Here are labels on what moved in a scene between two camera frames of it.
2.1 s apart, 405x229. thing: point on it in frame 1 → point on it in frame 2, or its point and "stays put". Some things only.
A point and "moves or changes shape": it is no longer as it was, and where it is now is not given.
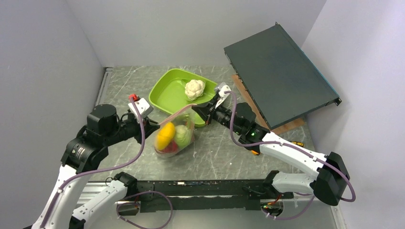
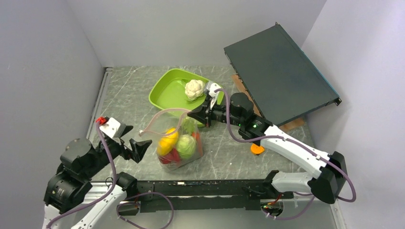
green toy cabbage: (182, 135) → (186, 144)
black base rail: (205, 196) stays put
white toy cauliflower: (194, 89) stays put
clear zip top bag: (176, 133) moves or changes shape
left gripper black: (149, 126) → (138, 149)
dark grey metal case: (281, 81) stays put
